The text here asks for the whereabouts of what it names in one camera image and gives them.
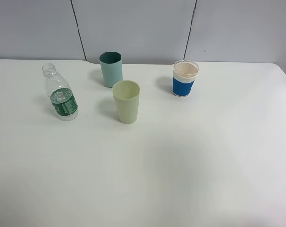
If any clear cup blue sleeve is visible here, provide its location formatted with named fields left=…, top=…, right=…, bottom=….
left=172, top=60, right=199, bottom=97

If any teal plastic cup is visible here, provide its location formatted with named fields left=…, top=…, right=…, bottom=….
left=99, top=52, right=123, bottom=88

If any clear plastic bottle green label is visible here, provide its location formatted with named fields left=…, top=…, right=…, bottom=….
left=42, top=63, right=78, bottom=121

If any pale green plastic cup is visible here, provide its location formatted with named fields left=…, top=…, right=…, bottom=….
left=112, top=80, right=140, bottom=124

